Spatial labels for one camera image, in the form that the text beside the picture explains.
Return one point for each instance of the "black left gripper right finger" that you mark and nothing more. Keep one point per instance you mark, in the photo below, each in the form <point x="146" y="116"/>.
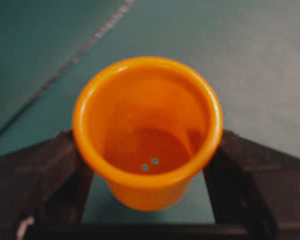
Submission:
<point x="255" y="187"/>

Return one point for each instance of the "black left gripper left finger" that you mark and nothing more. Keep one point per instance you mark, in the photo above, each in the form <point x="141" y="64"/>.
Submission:
<point x="46" y="183"/>

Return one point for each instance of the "orange plastic cup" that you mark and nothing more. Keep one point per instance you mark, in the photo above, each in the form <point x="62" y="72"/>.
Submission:
<point x="147" y="125"/>

